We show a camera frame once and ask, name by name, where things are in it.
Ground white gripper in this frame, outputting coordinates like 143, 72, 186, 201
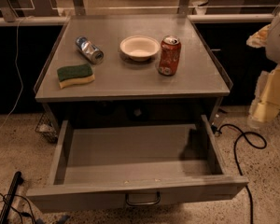
246, 12, 280, 129

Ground red coke can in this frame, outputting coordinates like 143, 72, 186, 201
158, 35, 181, 76

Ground silver blue soda can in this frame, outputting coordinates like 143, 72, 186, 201
76, 36, 104, 64

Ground open grey top drawer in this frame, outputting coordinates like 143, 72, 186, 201
27, 117, 248, 213

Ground white paper bowl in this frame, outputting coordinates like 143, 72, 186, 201
119, 35, 161, 62

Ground grey metal cabinet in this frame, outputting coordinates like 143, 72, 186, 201
33, 14, 234, 135

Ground green yellow sponge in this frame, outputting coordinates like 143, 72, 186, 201
57, 63, 95, 89

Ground black bar on floor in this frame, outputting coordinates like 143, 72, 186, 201
0, 171, 22, 224

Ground black floor cable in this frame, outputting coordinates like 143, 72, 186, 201
214, 123, 268, 224

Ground metal drawer handle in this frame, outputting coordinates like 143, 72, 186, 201
125, 191, 161, 207

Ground wire mesh basket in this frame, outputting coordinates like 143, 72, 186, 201
35, 113, 58, 144

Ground white hanging cable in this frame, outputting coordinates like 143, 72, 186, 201
0, 16, 31, 157

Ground thin black wires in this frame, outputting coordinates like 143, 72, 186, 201
0, 186, 36, 224

